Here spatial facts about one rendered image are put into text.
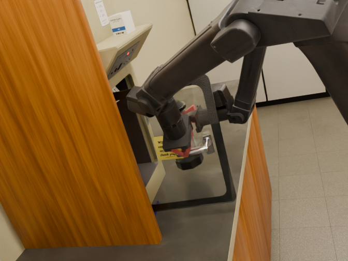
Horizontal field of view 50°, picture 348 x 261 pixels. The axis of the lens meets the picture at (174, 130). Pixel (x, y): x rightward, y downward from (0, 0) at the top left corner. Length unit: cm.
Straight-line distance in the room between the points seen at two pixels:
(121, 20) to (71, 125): 35
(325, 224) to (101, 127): 186
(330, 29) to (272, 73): 375
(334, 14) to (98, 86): 62
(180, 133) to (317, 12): 54
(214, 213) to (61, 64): 63
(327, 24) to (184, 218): 88
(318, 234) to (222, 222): 140
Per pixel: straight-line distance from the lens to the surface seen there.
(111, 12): 127
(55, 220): 124
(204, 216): 119
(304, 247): 242
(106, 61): 99
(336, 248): 241
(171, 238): 115
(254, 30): 46
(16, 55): 102
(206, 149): 98
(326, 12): 44
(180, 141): 91
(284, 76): 419
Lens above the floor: 164
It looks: 23 degrees down
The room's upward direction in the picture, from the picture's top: 16 degrees counter-clockwise
